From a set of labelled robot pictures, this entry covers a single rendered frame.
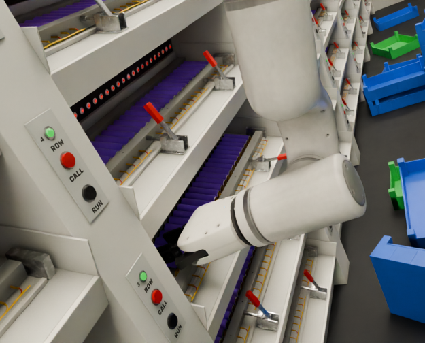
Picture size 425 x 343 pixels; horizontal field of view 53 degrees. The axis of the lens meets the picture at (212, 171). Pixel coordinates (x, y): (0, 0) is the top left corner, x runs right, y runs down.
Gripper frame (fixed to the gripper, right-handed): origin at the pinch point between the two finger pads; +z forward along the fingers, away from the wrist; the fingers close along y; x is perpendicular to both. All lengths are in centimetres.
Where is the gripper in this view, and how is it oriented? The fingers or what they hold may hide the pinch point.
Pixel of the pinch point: (171, 246)
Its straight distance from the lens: 71.6
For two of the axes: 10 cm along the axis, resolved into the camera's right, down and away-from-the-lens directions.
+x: 5.5, 7.8, 2.9
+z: -7.7, 3.4, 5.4
